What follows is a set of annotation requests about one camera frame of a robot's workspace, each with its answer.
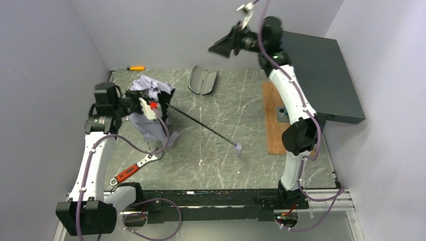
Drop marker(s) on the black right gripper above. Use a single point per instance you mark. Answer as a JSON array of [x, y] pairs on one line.
[[235, 38]]

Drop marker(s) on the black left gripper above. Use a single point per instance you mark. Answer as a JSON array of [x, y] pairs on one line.
[[133, 101]]

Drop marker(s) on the black grey zippered case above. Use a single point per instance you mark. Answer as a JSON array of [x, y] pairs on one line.
[[202, 81]]

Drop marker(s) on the lilac folding umbrella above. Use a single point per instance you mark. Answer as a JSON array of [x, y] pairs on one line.
[[150, 89]]

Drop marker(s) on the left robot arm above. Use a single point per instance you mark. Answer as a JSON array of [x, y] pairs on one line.
[[93, 166]]

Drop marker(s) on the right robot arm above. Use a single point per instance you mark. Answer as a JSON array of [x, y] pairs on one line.
[[306, 126]]

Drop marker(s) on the brown wooden board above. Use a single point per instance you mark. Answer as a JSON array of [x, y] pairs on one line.
[[274, 128]]

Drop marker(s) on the dark teal flat box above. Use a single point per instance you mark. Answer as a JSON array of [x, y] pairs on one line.
[[324, 77]]

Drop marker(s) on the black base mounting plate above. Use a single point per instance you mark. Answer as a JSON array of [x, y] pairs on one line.
[[216, 204]]

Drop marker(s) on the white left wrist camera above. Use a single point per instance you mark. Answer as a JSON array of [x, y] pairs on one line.
[[150, 109]]

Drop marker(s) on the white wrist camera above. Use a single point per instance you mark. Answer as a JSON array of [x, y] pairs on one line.
[[150, 109], [247, 11]]

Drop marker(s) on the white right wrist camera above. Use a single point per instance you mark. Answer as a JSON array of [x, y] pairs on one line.
[[247, 11]]

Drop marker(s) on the orange handled tool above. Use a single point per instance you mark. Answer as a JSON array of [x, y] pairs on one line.
[[136, 68]]

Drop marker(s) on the red handled adjustable wrench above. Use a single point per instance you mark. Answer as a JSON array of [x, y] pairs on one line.
[[127, 173]]

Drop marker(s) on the metal bracket on board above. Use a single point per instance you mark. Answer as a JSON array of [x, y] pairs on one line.
[[282, 114]]

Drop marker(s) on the aluminium frame rail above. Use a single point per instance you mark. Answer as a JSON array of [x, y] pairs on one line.
[[316, 200]]

